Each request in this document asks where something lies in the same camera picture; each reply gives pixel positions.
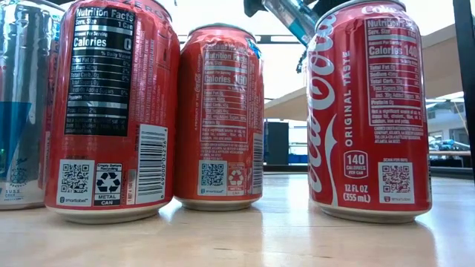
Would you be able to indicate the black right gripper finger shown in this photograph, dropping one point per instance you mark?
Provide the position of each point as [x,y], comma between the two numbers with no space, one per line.
[323,4]

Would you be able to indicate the black cabinet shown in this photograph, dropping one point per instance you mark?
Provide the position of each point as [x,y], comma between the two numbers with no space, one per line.
[276,142]

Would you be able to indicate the silver blue energy drink can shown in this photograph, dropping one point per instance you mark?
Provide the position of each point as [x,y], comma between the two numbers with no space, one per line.
[22,74]
[293,20]

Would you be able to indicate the red Coca-Cola Original Taste can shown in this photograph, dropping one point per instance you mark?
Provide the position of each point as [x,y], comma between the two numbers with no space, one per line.
[371,130]

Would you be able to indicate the wooden workbench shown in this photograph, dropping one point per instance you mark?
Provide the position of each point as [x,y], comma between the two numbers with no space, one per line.
[449,153]

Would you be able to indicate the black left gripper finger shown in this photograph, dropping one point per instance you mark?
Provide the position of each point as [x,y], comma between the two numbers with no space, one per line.
[255,6]

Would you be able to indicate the red Coke Zero can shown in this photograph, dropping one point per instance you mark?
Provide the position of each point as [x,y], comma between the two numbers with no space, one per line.
[111,148]

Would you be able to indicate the red cola can 160 calories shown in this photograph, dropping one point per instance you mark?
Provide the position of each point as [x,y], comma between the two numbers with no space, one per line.
[219,111]

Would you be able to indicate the blue storage bins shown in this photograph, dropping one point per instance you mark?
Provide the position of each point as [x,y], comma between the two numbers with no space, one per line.
[297,159]

